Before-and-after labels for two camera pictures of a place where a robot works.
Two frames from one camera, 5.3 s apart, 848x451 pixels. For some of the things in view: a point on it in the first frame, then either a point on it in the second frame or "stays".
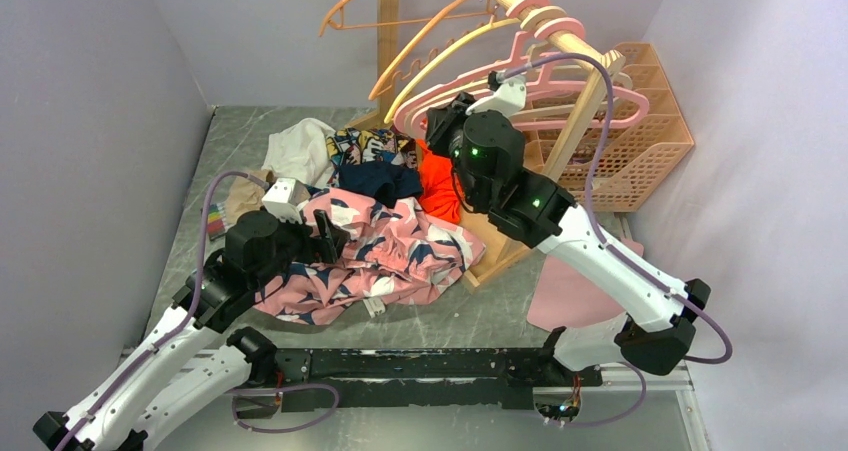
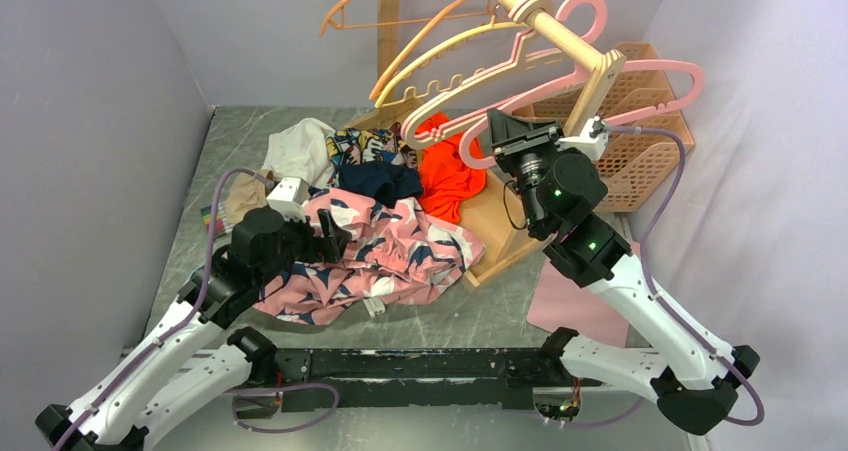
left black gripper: x=324 y=248 stays
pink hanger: x=517 y=52 → x=590 y=72
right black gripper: x=443 y=120 → x=511 y=137
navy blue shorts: x=385 y=181 stays
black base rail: x=414 y=378 stays
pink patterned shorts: x=397 y=253 stays
